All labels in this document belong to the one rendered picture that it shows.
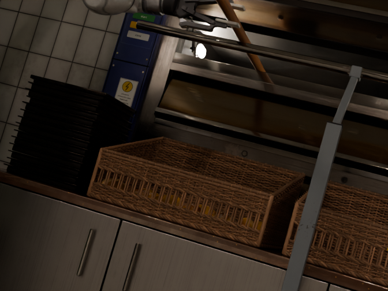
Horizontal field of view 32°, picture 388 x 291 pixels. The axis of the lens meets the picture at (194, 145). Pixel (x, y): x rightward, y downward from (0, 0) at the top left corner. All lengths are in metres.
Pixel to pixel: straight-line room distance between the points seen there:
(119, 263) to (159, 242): 0.13
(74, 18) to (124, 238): 1.12
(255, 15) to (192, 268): 1.05
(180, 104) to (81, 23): 0.54
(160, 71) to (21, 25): 0.64
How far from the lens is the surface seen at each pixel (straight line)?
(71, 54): 2.71
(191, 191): 1.92
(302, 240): 1.76
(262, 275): 1.83
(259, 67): 2.44
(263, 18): 2.50
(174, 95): 2.51
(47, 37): 2.77
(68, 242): 1.99
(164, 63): 2.56
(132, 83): 2.54
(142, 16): 2.61
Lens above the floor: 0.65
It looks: 5 degrees up
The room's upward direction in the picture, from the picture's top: 16 degrees clockwise
